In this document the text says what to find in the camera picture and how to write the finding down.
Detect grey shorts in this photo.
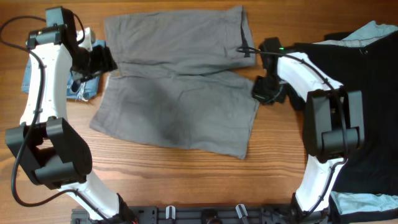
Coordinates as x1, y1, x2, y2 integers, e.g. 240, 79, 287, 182
90, 6, 259, 159

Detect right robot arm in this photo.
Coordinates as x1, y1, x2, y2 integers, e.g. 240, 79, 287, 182
247, 37, 364, 223

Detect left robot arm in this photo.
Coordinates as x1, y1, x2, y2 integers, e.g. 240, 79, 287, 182
5, 7, 137, 223

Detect folded blue denim shorts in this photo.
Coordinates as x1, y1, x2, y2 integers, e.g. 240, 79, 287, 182
21, 59, 100, 101

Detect black garment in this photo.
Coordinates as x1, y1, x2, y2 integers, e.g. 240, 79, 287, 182
296, 32, 397, 223

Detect light blue garment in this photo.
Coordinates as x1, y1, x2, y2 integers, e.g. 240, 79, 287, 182
315, 21, 397, 215

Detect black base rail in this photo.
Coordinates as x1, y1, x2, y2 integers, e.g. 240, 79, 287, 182
70, 203, 299, 224

